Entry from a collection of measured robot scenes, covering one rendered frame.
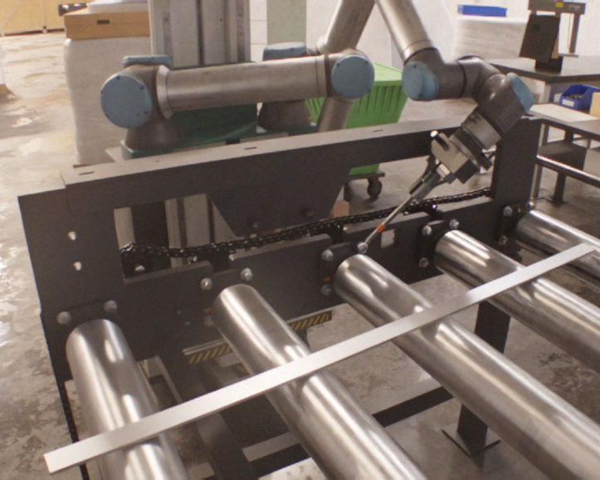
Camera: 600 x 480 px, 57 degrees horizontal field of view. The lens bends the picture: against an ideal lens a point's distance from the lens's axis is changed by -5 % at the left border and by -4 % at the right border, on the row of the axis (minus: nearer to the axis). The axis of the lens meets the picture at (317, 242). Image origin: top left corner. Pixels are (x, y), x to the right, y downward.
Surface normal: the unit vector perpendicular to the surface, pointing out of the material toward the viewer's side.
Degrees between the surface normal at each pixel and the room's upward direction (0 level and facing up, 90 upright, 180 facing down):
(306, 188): 90
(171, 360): 0
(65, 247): 90
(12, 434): 0
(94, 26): 90
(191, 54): 90
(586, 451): 36
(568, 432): 31
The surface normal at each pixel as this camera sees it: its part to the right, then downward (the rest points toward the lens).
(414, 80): -0.87, 0.25
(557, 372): 0.01, -0.90
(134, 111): -0.09, 0.43
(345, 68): 0.13, 0.42
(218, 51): 0.52, 0.37
